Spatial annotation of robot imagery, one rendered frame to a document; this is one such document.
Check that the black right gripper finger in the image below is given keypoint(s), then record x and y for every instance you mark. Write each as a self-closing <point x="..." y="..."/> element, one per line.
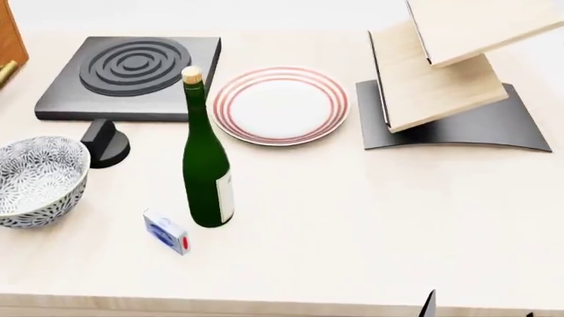
<point x="429" y="306"/>

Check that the white plate with red rings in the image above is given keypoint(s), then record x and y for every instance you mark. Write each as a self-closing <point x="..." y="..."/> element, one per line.
<point x="279" y="109"/>

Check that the white bowl with black pattern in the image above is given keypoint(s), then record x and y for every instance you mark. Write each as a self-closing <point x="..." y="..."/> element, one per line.
<point x="39" y="178"/>

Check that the wooden wine rack, black base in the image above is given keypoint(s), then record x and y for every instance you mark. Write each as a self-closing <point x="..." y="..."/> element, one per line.
<point x="440" y="95"/>

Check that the green wine bottle with cork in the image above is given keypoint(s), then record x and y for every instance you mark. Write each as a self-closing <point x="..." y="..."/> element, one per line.
<point x="203" y="171"/>

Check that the small blue white box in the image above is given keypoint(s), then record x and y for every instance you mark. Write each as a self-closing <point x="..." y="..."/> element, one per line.
<point x="165" y="231"/>

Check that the black stove knob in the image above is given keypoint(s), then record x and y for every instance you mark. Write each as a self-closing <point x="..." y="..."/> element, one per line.
<point x="108" y="150"/>

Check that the dark grey flat stove burner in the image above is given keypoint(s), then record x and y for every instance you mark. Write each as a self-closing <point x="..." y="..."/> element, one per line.
<point x="66" y="95"/>

